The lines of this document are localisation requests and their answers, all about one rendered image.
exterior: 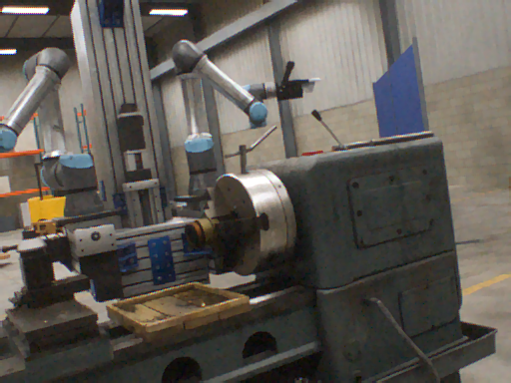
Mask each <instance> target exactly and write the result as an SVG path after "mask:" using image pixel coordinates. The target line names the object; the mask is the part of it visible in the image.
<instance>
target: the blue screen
mask: <svg viewBox="0 0 511 383"><path fill-rule="evenodd" d="M411 41H412V44H411V45H410V46H409V47H408V48H407V50H405V52H404V53H403V54H402V55H401V56H400V57H399V58H398V59H397V60H396V61H395V62H394V64H393V65H392V66H391V65H387V71H385V73H384V74H383V75H382V77H381V78H379V79H378V81H377V82H372V89H373V95H374V100H375V112H376V118H377V123H378V128H379V138H386V137H396V136H401V135H407V134H417V133H422V132H428V131H429V123H428V116H427V111H426V99H425V93H424V87H423V82H422V70H421V64H420V58H419V52H418V40H417V36H415V37H412V38H411ZM474 242H480V240H479V239H477V238H476V239H464V240H458V241H455V244H462V243H474Z"/></svg>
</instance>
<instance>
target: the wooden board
mask: <svg viewBox="0 0 511 383"><path fill-rule="evenodd" d="M192 289H194V290H195V292H196V294H194V293H193V292H192V291H191V292H190V293H187V291H189V290H192ZM196 290H197V291H196ZM198 291H199V293H198ZM202 291H203V293H201V292H202ZM178 292H180V293H182V292H185V294H183V298H182V300H180V296H181V295H179V296H177V295H178V294H176V293H178ZM206 292H207V293H208V296H205V294H206ZM172 294H175V295H172ZM187 294H189V295H187ZM202 294H204V296H202ZM209 294H212V296H210V295H209ZM168 295H170V296H168ZM190 295H192V296H194V298H192V300H189V299H191V298H190V297H189V298H188V299H187V298H185V297H184V296H190ZM164 296H165V297H164ZM171 296H172V297H171ZM173 296H174V297H173ZM198 296H199V297H198ZM213 296H214V297H213ZM216 296H217V297H218V298H216ZM166 297H167V298H166ZM168 297H169V298H168ZM177 297H178V298H179V299H178V298H177ZM181 297H182V296H181ZM203 297H204V298H203ZM155 298H156V299H155ZM158 298H159V299H160V300H159V299H158ZM165 298H166V299H165ZM199 298H201V301H202V303H200V300H198V301H197V299H199ZM211 298H212V299H213V300H208V299H211ZM215 298H216V299H215ZM221 298H223V299H221ZM161 299H165V300H161ZM171 299H172V300H171ZM194 299H195V300H194ZM220 299H221V300H220ZM150 300H151V301H153V302H151V301H150ZM206 300H208V301H207V302H206ZM219 300H220V302H219ZM228 300H229V301H228ZM144 301H146V303H145V302H144ZM148 301H149V302H148ZM215 301H216V302H217V304H216V305H215ZM221 301H222V302H221ZM224 301H226V302H224ZM139 303H141V304H139ZM161 303H163V304H161ZM168 303H169V304H168ZM208 303H209V304H208ZM211 303H213V304H211ZM202 304H205V305H204V307H202ZM106 306H107V317H109V318H110V319H111V320H112V321H115V322H116V323H118V324H121V326H123V327H124V328H127V329H128V330H129V331H131V332H133V333H134V334H136V335H137V336H140V337H141V338H142V339H145V340H146V341H147V342H149V341H151V340H154V339H159V338H162V337H165V336H169V335H172V334H175V333H177V332H183V331H184V329H186V330H187V329H193V328H195V327H198V326H201V325H206V324H208V323H211V322H213V321H219V319H223V318H228V317H231V316H234V315H236V314H241V313H244V312H247V311H249V310H251V305H250V297H249V296H245V295H243V294H240V293H236V292H230V291H228V290H224V289H221V288H216V287H213V286H211V285H207V286H205V285H203V284H202V283H198V282H196V281H194V282H191V283H189V284H183V285H179V286H176V288H174V287H172V288H166V289H163V290H161V291H158V292H154V293H153V292H151V293H148V294H145V295H139V296H136V297H134V298H132V299H125V300H121V301H118V302H112V303H110V304H107V305H106ZM127 306H128V311H124V309H125V310H127ZM130 306H132V307H131V308H130ZM147 306H149V307H151V309H149V308H148V307H147ZM123 307H125V308H124V309H123ZM136 307H137V308H136ZM114 308H115V309H114ZM118 308H121V310H120V309H118ZM133 308H134V309H133ZM139 308H140V309H139ZM122 309H123V310H122ZM135 309H136V310H135ZM118 310H119V311H118ZM131 312H133V313H131ZM180 312H182V313H180ZM174 313H175V314H174ZM171 314H172V315H171ZM176 314H177V315H176ZM173 315H176V316H174V317H172V316H173ZM163 316H164V317H166V318H167V317H168V316H170V317H169V319H164V320H162V319H160V320H159V318H160V317H162V318H164V317H163ZM135 317H136V318H135ZM134 319H135V320H134ZM137 319H139V320H137ZM153 319H154V320H153ZM157 319H158V320H157ZM143 321H145V322H143ZM147 321H149V322H147ZM154 321H155V322H154ZM152 322H153V323H152ZM147 324H148V325H147Z"/></svg>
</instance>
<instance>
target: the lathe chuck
mask: <svg viewBox="0 0 511 383"><path fill-rule="evenodd" d="M247 173H248V174H240V173H236V174H227V175H223V176H222V177H220V178H219V179H218V180H217V185H218V186H219V188H220V191H221V193H222V194H223V196H224V200H225V201H226V203H227V204H228V207H229V209H230V210H233V211H234V212H235V213H236V214H237V216H236V218H233V219H237V218H247V217H254V216H259V215H260V214H261V213H264V214H265V216H266V221H267V225H268V228H267V230H264V229H257V230H253V231H250V232H246V233H242V236H241V237H240V239H239V240H236V244H235V262H234V273H237V274H238V275H240V276H249V275H252V274H255V273H261V272H264V271H267V270H273V269H274V268H276V267H277V266H279V263H280V262H281V261H282V260H283V256H284V253H285V250H286V240H287V224H286V218H285V214H284V211H283V206H282V203H281V201H280V199H279V195H278V193H277V192H276V190H275V188H274V186H273V185H272V183H271V182H270V181H269V180H268V178H266V177H265V176H264V175H263V174H261V173H259V172H258V171H247ZM233 219H230V218H229V219H228V221H229V220H233ZM273 254H275V259H274V260H273V261H272V262H266V260H267V259H268V257H269V256H270V255H273Z"/></svg>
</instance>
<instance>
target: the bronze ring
mask: <svg viewBox="0 0 511 383"><path fill-rule="evenodd" d="M218 222H219V221H218V220H217V219H216V218H214V219H211V218H209V217H208V216H207V215H206V216H203V217H202V218H199V219H196V220H194V221H192V222H190V223H187V225H186V227H185V236H186V239H187V243H188V245H189V246H190V247H192V248H195V247H207V246H210V247H213V246H215V245H216V244H217V240H218V239H220V238H221V236H217V229H216V226H215V225H214V223H218Z"/></svg>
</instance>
